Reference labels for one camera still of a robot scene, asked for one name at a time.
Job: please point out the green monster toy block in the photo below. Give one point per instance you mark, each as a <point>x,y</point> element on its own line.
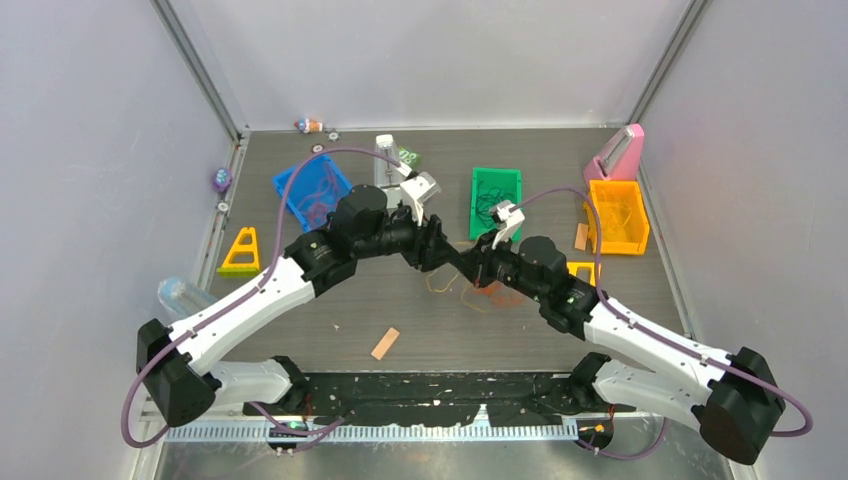
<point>409,157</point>

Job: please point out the small wooden block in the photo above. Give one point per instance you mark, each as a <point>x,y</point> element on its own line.
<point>581,237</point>

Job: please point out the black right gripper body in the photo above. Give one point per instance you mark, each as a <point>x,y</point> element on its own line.
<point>503,265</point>

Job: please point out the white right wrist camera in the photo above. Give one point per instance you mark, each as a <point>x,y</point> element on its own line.
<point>508,219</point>

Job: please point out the yellow triangle on green base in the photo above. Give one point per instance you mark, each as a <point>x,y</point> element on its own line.
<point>242,259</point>

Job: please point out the purple round toy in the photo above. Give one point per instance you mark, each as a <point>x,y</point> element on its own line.
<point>222,180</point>

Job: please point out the small clown figurine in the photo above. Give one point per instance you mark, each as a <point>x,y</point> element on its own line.
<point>308,126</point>

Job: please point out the flat wooden block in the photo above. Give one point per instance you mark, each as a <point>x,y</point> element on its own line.
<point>385,344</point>

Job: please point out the yellow triangular plastic frame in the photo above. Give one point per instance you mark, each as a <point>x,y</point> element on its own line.
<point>587,271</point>

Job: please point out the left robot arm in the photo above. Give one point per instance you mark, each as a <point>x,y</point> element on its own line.
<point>182,365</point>

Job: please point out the pink metronome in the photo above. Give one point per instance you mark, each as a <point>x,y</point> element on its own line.
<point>619,159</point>

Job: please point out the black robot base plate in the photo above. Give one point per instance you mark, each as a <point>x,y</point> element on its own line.
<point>441,399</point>

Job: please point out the orange plastic bin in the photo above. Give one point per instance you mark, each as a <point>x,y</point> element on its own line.
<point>618,221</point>

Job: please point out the white metronome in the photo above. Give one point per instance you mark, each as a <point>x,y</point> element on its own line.
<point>389,170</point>

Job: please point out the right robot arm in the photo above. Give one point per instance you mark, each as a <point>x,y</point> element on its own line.
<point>728,398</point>

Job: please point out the blue plastic bin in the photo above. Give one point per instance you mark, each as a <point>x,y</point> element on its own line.
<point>316,191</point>

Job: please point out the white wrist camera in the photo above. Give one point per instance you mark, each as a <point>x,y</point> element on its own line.
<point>508,219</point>
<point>416,192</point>

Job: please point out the clear plastic bottle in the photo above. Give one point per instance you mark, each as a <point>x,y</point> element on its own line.
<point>182,299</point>

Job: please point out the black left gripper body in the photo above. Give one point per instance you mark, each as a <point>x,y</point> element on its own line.
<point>403,235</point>

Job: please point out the green plastic bin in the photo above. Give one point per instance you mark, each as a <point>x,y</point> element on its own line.
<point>490,186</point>

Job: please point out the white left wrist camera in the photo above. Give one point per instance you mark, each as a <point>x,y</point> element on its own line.
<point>416,192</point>

